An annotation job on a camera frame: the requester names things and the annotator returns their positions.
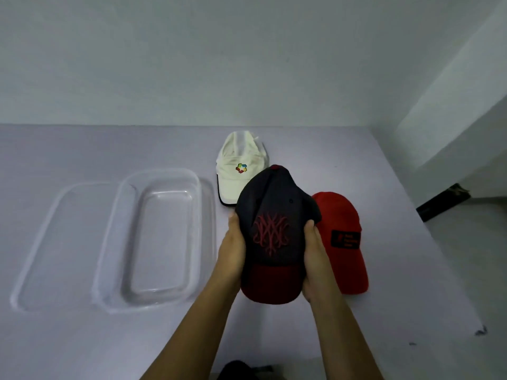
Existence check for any person's left hand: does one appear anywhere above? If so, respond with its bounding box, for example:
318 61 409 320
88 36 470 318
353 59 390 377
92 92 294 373
214 212 247 288

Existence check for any person's right hand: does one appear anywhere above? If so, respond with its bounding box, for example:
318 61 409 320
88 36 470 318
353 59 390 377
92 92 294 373
302 220 341 304

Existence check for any dark grey cap red brim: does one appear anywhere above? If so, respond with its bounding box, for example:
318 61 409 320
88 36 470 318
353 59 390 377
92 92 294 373
235 165 322 305

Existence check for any person's right forearm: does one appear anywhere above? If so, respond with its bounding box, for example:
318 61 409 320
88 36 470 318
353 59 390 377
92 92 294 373
309 291 384 380

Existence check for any person's left forearm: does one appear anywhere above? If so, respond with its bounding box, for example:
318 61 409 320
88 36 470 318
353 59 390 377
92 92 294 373
140 271 241 380

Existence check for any red cap black patch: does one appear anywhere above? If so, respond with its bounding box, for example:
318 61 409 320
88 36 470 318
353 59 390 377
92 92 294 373
311 191 369 295

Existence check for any white cap colourful logo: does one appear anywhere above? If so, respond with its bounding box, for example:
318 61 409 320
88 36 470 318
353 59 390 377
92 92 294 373
216 130 270 207

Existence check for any clear plastic container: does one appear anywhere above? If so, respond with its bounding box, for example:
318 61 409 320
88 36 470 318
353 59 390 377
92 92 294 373
92 168 203 313

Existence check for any black object on floor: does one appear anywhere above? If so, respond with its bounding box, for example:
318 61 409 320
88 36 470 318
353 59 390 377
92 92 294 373
416 183 471 223

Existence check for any clear plastic lid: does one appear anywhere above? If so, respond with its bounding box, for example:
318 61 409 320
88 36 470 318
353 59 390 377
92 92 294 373
10 182 119 313

